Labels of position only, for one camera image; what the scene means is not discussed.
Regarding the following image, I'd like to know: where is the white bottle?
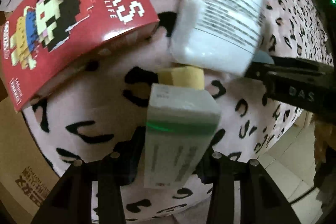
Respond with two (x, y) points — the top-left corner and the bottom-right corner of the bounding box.
(170, 0), (264, 76)

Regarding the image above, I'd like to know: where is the pink leopard print blanket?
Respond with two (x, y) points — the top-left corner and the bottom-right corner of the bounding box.
(1, 0), (335, 223)

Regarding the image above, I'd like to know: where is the brown cardboard box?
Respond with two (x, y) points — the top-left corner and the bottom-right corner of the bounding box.
(1, 97), (59, 223)

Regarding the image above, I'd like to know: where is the yellow sponge cube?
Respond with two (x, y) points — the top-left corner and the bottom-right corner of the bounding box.
(157, 66), (205, 90)

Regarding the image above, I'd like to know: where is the red bricks toy box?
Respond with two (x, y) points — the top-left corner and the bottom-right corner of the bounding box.
(1, 0), (159, 111)

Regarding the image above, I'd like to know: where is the white green rectangular box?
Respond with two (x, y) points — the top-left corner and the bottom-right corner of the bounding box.
(143, 84), (221, 189)

